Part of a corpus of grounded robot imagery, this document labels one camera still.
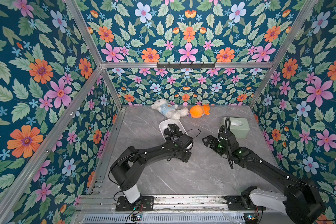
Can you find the orange plush fish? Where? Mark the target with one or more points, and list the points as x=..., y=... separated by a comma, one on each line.
x=198, y=111

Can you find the white plush bear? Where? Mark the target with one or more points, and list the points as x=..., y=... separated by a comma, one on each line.
x=169, y=111

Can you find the black flip key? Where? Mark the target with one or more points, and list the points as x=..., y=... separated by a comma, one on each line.
x=174, y=128

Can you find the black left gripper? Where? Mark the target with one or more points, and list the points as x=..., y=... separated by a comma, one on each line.
x=188, y=156

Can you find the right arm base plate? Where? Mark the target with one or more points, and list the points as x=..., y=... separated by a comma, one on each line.
x=237, y=203

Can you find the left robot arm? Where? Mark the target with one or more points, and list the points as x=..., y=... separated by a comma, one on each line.
x=129, y=166

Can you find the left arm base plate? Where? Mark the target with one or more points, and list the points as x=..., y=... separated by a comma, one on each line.
x=145, y=203

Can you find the black wall hook rail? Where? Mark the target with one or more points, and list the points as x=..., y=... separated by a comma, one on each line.
x=188, y=65

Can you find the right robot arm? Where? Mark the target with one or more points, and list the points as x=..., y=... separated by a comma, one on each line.
x=299, y=198

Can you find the white storage tray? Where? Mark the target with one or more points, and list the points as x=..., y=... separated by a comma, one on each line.
x=167, y=135

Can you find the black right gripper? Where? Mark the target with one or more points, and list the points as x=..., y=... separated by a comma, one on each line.
x=215, y=143

